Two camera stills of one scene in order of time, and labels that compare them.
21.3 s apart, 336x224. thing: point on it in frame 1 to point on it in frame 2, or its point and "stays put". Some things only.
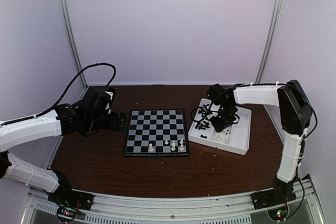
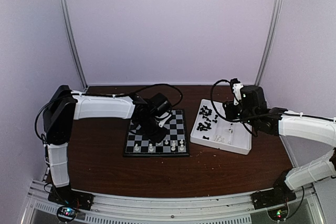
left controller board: x=65 y=214 stays put
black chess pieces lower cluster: x=203 y=126 stays put
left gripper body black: x=97 y=123 to x=148 y=130
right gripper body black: x=226 y=118 to x=245 y=115
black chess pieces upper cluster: x=205 y=110 stays put
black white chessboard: x=156 y=132 stays put
